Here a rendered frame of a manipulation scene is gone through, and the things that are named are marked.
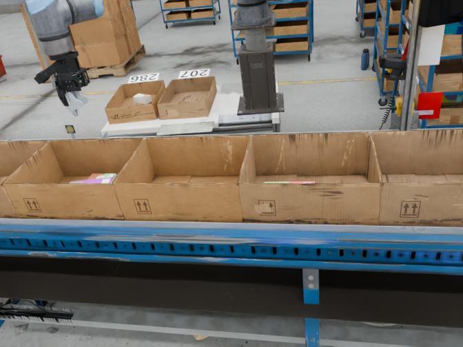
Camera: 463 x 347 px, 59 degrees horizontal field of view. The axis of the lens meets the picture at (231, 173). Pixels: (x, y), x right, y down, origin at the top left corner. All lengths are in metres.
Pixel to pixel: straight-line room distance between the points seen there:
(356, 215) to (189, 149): 0.63
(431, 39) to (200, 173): 1.11
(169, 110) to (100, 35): 3.60
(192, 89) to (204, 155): 1.24
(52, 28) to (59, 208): 0.56
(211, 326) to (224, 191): 0.76
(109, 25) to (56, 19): 4.41
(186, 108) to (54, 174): 0.89
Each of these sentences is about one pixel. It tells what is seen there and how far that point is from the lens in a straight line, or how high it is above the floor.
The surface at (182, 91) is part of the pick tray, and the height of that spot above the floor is 0.76.
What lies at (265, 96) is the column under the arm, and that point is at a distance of 2.28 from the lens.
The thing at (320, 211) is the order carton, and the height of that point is 0.95.
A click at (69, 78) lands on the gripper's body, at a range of 1.41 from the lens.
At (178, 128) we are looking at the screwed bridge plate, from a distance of 2.25.
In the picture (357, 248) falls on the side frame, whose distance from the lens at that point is 1.25.
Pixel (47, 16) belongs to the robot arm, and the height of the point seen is 1.51.
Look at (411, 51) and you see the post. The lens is 1.92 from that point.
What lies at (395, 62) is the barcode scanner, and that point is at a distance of 1.97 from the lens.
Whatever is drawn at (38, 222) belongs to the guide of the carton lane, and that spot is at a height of 0.92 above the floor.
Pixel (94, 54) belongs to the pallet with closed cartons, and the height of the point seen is 0.32.
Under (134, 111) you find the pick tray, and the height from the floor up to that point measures 0.81.
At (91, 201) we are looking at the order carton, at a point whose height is 0.98.
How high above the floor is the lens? 1.71
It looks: 32 degrees down
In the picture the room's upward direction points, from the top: 8 degrees counter-clockwise
